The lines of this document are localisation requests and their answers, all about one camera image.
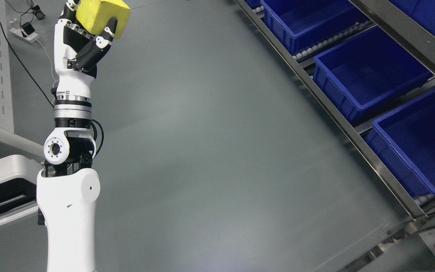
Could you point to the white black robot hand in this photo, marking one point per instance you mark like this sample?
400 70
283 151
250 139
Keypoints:
77 52

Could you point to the yellow foam block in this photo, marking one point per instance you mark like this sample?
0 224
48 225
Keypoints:
94 15

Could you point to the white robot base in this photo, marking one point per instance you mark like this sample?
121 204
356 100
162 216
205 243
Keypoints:
18 175

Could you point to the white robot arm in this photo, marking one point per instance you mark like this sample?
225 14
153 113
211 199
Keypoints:
68 186

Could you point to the white power strip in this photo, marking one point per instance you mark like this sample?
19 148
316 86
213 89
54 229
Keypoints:
25 31

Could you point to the blue bin left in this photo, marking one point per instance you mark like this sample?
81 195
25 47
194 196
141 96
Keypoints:
301 24

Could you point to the blue bin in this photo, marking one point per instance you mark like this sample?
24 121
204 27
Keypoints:
301 24
364 75
404 140

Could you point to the blue bin centre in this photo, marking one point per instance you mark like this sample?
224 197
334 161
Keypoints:
364 75

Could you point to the blue bin right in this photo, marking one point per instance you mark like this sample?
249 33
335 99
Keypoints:
404 140

